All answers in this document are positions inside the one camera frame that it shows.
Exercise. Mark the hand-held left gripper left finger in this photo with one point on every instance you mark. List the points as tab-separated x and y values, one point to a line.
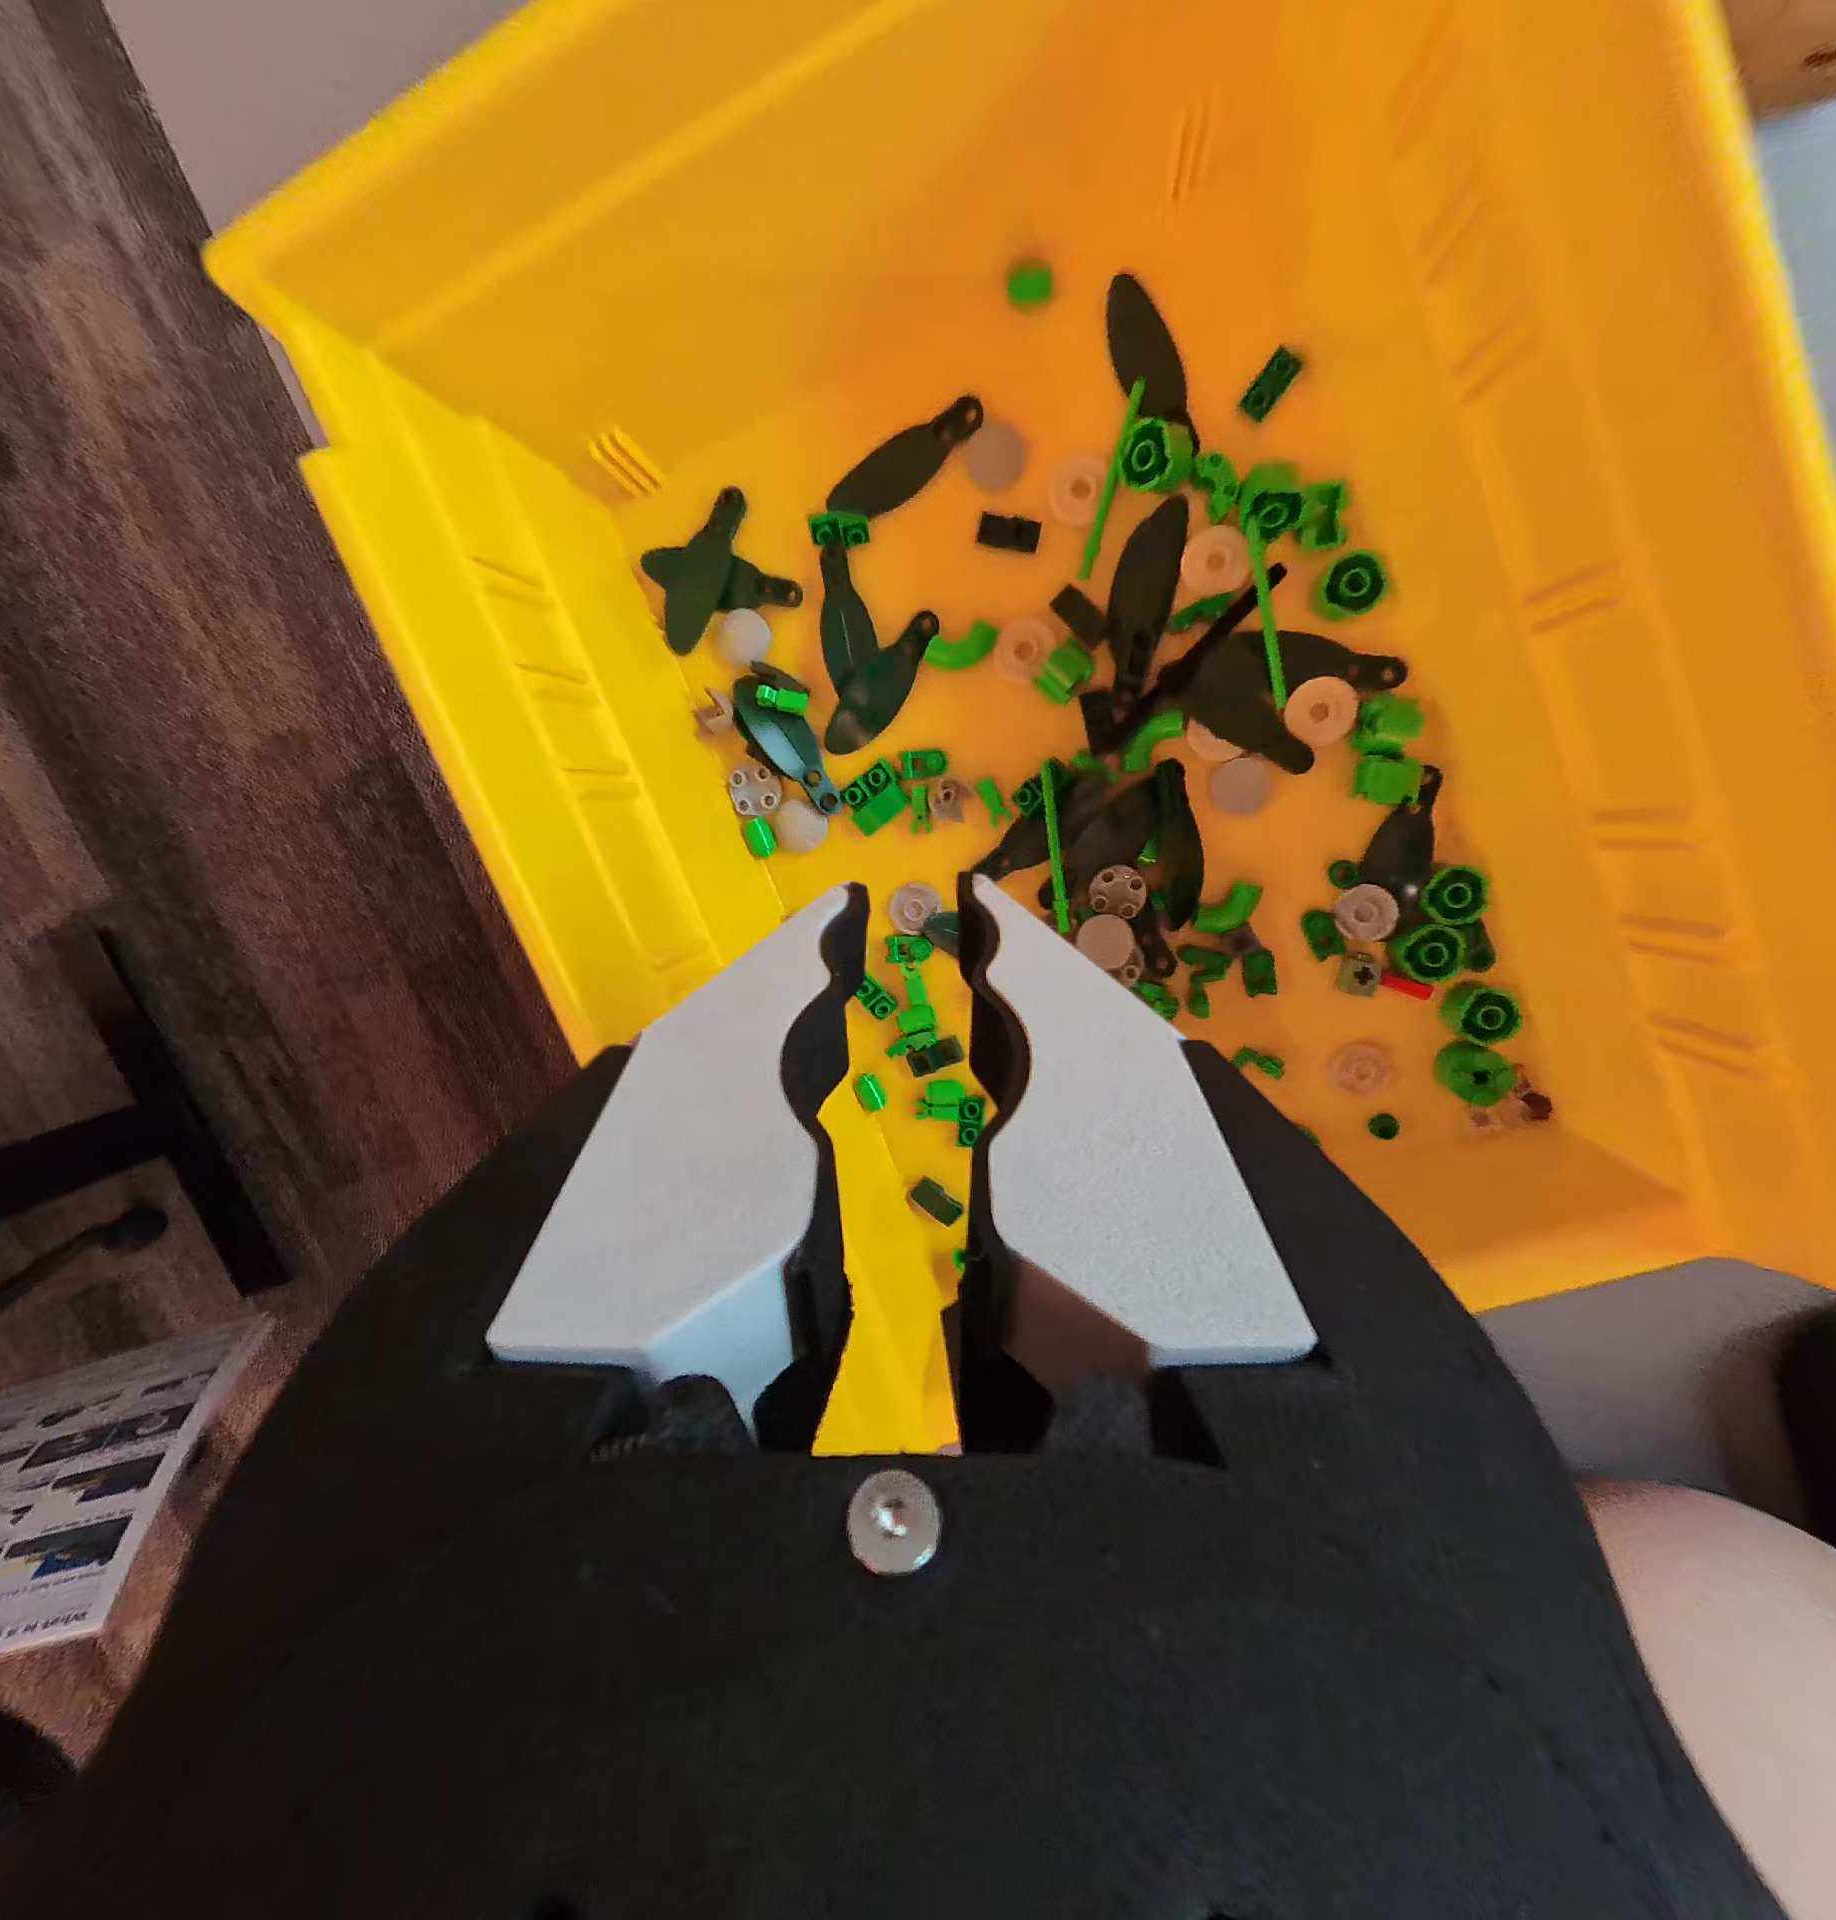
662	1200

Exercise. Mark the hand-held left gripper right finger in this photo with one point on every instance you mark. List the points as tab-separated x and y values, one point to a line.
1143	1200

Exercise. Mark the pile of toy brick pieces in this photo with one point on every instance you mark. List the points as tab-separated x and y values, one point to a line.
1157	675

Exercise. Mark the yellow plastic parts bin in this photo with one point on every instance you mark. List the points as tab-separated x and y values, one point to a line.
797	226

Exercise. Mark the grey desk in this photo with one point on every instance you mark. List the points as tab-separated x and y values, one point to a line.
1606	1350

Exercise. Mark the printed leaflet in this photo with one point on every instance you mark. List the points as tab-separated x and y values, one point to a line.
78	1486

